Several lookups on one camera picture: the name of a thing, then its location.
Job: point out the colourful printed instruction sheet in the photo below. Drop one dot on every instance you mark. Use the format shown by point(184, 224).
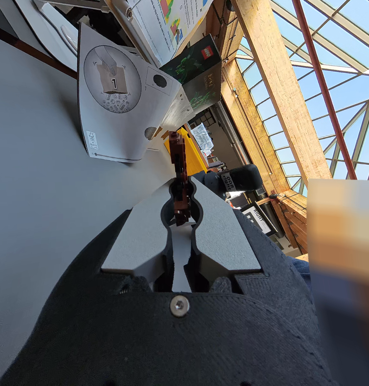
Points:
point(163, 27)

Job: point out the white curved board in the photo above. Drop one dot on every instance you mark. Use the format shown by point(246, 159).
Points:
point(51, 33)

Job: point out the grey desk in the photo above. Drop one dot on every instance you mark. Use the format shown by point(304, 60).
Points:
point(36, 196)

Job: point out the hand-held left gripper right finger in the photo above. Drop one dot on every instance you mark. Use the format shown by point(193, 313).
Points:
point(225, 238)

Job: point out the brown toy brick assembly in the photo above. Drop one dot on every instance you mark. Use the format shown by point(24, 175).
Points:
point(178, 156)

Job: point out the clear plastic storage bin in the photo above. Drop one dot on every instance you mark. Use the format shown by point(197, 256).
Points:
point(202, 137)

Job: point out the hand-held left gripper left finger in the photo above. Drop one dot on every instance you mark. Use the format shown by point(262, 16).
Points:
point(136, 238)

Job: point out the yellow plastic bin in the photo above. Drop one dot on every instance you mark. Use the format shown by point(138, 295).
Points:
point(192, 153)

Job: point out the black toy set box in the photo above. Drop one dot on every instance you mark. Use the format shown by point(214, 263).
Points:
point(199, 72)

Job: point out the white building instruction booklet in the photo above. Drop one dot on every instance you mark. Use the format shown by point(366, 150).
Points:
point(112, 99)

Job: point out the person's dark blue clothing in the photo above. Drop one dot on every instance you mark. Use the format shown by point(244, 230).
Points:
point(299, 271)

